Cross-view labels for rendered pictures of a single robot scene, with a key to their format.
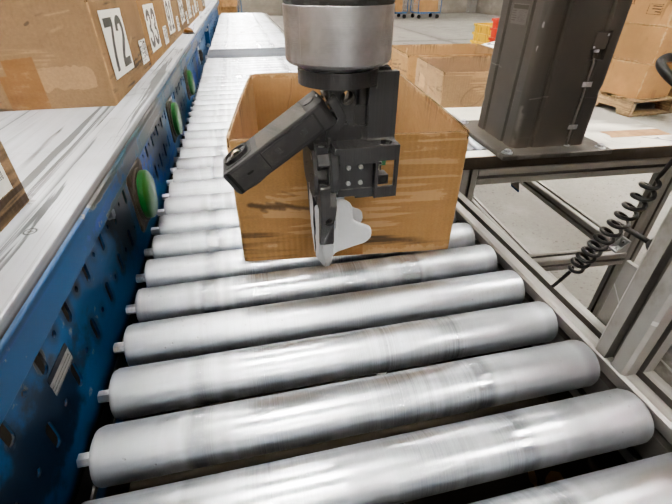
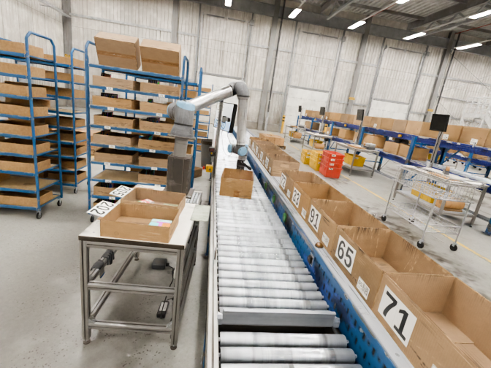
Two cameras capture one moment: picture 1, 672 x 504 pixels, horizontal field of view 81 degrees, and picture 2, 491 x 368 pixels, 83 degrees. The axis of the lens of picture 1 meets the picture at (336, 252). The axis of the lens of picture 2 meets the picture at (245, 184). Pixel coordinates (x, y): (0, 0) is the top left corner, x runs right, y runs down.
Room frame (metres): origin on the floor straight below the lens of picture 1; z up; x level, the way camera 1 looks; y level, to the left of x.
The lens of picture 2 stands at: (3.20, 0.26, 1.56)
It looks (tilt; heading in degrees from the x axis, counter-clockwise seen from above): 16 degrees down; 184
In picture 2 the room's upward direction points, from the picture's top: 8 degrees clockwise
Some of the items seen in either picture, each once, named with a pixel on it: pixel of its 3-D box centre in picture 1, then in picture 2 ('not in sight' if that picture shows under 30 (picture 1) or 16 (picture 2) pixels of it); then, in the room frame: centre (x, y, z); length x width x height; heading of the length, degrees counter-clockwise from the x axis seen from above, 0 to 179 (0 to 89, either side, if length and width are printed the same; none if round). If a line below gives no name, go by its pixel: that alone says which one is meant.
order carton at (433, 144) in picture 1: (334, 148); (237, 182); (0.65, 0.00, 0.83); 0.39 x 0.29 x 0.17; 6
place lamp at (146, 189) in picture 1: (149, 193); not in sight; (0.53, 0.27, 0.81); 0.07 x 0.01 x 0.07; 12
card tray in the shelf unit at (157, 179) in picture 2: not in sight; (158, 176); (0.05, -1.01, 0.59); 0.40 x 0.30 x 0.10; 100
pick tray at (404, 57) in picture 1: (443, 62); (142, 221); (1.71, -0.43, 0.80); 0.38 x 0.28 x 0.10; 98
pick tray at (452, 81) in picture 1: (483, 79); (155, 202); (1.40, -0.49, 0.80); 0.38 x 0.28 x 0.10; 96
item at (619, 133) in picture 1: (484, 102); (155, 209); (1.37, -0.49, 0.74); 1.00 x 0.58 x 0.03; 9
